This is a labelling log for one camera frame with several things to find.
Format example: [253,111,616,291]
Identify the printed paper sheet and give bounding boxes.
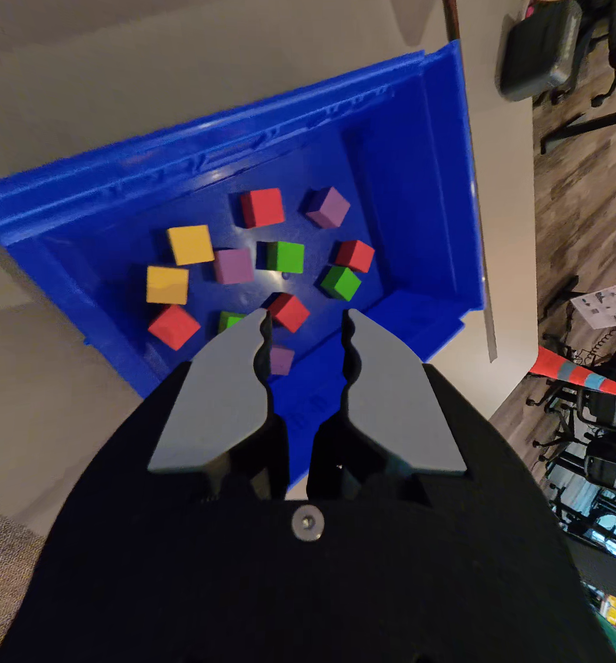
[571,280,616,329]

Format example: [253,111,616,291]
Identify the blue plastic bin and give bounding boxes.
[0,39,487,490]

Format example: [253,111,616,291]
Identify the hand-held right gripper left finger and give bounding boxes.
[147,309,290,500]

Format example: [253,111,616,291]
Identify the wooden table black legs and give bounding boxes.
[540,106,616,153]

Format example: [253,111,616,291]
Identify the black box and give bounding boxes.
[497,0,583,102]

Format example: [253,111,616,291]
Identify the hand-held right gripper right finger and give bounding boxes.
[306,309,467,500]

